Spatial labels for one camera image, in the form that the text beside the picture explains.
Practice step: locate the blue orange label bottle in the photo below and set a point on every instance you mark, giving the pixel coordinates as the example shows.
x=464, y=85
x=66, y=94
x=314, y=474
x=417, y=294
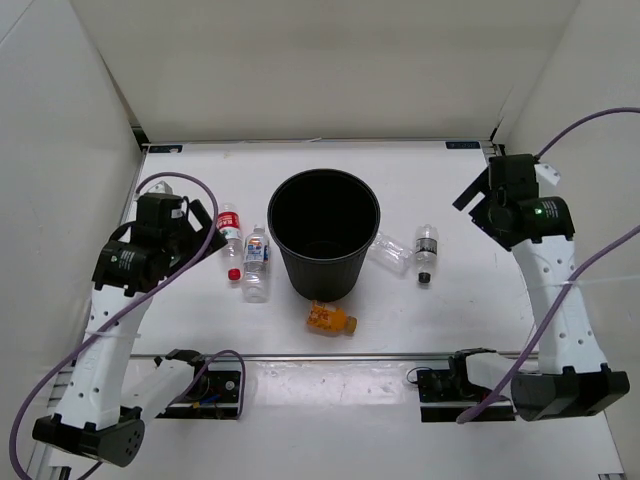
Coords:
x=255, y=277

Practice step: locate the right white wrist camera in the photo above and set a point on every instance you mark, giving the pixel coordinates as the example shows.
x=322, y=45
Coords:
x=547, y=176

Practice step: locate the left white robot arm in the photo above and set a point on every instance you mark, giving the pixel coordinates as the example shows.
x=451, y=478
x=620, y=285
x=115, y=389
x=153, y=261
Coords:
x=96, y=418

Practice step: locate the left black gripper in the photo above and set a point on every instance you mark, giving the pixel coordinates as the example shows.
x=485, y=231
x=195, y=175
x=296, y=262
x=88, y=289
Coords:
x=200, y=237

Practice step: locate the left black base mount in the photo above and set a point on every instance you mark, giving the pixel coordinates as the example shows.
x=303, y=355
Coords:
x=219, y=389

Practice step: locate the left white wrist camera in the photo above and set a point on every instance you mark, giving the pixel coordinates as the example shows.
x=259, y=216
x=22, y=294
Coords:
x=161, y=187

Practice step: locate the red label plastic bottle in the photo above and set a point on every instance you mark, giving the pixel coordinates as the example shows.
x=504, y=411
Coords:
x=228, y=224

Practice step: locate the black plastic bin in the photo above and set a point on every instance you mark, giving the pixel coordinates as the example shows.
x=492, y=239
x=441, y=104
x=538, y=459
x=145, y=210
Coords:
x=323, y=221

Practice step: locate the black label plastic bottle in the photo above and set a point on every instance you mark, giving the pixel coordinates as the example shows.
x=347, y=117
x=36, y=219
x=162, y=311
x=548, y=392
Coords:
x=426, y=253

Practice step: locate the orange juice bottle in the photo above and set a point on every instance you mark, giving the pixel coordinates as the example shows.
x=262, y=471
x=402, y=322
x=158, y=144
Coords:
x=329, y=320

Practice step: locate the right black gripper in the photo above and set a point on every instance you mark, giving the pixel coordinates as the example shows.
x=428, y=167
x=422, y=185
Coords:
x=479, y=185

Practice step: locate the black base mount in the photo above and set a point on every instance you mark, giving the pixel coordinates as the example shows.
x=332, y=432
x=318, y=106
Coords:
x=219, y=389
x=441, y=399

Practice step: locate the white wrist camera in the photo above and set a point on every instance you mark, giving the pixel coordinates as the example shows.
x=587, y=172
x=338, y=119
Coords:
x=547, y=176
x=161, y=187

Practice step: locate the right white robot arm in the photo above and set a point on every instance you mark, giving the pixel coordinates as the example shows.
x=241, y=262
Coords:
x=562, y=371

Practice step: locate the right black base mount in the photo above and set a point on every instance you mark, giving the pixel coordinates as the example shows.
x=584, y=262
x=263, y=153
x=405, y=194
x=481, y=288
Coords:
x=441, y=399

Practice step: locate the clear crushed plastic bottle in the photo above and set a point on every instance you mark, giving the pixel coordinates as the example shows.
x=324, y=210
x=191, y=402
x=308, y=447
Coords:
x=390, y=254

